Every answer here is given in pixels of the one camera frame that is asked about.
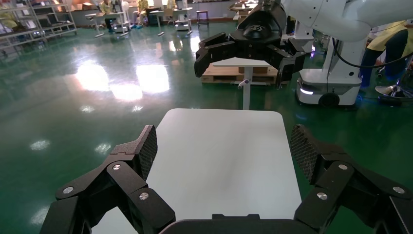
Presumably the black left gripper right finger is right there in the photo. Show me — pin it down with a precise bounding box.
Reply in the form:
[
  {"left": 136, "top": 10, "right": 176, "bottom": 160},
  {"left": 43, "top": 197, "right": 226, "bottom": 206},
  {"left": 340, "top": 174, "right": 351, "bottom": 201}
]
[{"left": 289, "top": 124, "right": 413, "bottom": 234}]

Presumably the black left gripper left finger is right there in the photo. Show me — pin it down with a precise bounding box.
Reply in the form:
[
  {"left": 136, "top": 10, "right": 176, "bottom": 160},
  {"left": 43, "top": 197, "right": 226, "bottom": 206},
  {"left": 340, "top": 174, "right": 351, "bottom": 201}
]
[{"left": 39, "top": 124, "right": 176, "bottom": 234}]

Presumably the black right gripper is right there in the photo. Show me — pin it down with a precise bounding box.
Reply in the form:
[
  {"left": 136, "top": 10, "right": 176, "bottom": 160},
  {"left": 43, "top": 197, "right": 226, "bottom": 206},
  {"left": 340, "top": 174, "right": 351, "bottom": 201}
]
[{"left": 194, "top": 1, "right": 306, "bottom": 90}]

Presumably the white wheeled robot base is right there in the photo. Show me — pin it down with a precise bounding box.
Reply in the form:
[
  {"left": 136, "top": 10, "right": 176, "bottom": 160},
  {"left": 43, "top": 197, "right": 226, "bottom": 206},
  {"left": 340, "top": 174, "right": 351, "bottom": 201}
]
[{"left": 295, "top": 37, "right": 369, "bottom": 109}]

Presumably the wooden pallet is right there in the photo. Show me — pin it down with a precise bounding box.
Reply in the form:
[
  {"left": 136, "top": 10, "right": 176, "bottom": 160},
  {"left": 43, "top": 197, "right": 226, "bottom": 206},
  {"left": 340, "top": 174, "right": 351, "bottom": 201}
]
[{"left": 201, "top": 63, "right": 280, "bottom": 85}]

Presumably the dark wooden stool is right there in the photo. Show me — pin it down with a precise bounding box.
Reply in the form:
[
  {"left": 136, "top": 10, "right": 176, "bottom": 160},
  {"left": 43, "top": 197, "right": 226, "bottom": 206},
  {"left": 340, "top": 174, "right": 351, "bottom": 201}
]
[{"left": 196, "top": 10, "right": 210, "bottom": 27}]

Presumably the white desk with thin legs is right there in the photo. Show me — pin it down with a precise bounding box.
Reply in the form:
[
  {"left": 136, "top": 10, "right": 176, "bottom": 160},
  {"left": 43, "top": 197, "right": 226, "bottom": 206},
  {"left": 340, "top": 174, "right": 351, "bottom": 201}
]
[
  {"left": 148, "top": 7, "right": 194, "bottom": 37},
  {"left": 85, "top": 11, "right": 131, "bottom": 39}
]

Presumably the metal swivel chair base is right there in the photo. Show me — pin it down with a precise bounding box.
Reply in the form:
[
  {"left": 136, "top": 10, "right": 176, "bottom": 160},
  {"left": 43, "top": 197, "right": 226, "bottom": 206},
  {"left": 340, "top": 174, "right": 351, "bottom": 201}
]
[{"left": 375, "top": 69, "right": 413, "bottom": 107}]

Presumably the seated person in yellow shirt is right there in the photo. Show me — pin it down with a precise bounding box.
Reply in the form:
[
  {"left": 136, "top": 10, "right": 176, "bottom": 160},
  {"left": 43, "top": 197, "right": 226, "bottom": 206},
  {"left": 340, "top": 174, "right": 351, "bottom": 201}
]
[{"left": 131, "top": 0, "right": 150, "bottom": 30}]

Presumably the person in yellow and blue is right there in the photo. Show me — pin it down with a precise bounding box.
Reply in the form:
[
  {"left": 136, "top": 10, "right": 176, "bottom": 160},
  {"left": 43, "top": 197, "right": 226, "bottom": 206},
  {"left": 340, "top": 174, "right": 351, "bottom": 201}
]
[{"left": 359, "top": 19, "right": 413, "bottom": 89}]

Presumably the grey metal shelving rack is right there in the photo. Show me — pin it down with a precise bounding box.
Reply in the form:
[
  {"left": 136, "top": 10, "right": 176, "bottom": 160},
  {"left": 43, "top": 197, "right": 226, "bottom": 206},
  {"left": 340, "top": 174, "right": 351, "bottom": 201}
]
[{"left": 0, "top": 0, "right": 78, "bottom": 52}]

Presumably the small white pedestal table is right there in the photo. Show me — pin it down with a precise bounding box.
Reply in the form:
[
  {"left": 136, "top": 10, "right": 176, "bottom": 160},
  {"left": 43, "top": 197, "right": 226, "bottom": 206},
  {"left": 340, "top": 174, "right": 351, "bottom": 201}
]
[{"left": 212, "top": 57, "right": 282, "bottom": 111}]

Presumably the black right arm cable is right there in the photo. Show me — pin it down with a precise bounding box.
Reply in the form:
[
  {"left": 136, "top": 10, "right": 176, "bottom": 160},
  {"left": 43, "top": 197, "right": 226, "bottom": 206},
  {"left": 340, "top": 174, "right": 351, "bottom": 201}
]
[{"left": 331, "top": 38, "right": 413, "bottom": 69}]

